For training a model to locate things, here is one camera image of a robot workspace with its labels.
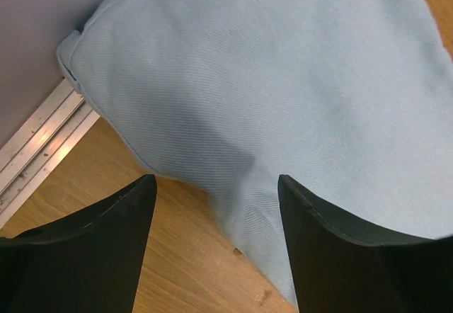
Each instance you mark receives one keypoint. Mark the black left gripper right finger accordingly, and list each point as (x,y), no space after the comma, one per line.
(343,263)

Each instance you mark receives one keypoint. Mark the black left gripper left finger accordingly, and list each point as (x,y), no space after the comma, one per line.
(88,261)

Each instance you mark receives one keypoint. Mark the light blue trousers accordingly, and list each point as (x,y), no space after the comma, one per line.
(352,98)

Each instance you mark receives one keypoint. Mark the aluminium table edge rail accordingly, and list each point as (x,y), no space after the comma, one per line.
(42,142)

